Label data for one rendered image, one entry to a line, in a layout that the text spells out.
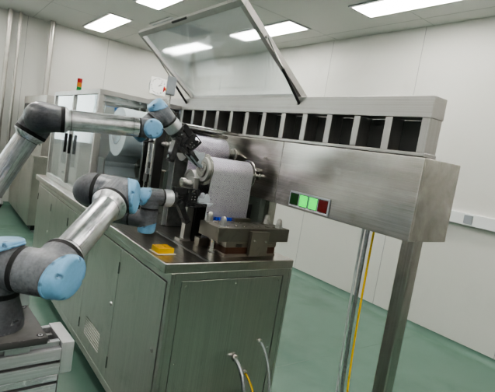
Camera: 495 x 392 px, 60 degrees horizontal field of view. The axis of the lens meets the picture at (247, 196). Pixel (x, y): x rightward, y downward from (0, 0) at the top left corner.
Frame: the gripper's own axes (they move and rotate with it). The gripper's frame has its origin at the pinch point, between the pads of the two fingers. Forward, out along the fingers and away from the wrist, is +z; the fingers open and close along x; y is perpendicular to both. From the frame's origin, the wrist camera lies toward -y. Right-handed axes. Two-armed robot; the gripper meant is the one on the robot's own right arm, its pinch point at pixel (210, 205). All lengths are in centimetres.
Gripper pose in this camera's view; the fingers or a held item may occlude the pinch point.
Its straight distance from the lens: 200.2
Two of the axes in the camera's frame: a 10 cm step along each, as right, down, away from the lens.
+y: 1.6, -9.8, -1.0
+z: 8.0, 0.7, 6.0
